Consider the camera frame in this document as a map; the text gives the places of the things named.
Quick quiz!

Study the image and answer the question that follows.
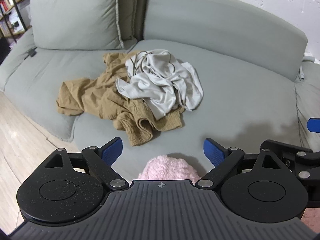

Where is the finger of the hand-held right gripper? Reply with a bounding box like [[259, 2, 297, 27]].
[[261, 117, 320, 180]]

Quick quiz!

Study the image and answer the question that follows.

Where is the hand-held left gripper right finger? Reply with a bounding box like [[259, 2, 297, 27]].
[[194, 138, 282, 189]]

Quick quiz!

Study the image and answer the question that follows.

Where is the grey fabric sofa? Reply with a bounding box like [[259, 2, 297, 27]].
[[0, 0, 320, 183]]

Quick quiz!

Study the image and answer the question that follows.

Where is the tan knit garment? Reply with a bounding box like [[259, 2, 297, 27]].
[[56, 51, 184, 147]]

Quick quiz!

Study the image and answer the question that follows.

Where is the white charging cable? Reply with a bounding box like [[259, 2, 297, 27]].
[[297, 56, 318, 82]]

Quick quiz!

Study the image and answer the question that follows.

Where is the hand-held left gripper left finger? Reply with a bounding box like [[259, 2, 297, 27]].
[[44, 137, 127, 190]]

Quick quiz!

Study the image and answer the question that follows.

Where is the light grey back cushion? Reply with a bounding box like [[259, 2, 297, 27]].
[[29, 0, 125, 50]]

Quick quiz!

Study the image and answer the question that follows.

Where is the white printed shirt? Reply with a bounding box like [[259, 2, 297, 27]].
[[115, 49, 204, 120]]

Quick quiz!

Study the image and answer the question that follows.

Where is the cluttered bookshelf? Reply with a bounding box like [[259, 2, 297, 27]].
[[0, 0, 43, 50]]

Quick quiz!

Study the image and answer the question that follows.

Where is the taupe back cushion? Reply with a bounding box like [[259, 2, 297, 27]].
[[117, 0, 150, 42]]

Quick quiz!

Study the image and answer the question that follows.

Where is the pink fluffy clothing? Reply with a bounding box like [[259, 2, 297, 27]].
[[138, 155, 200, 182]]

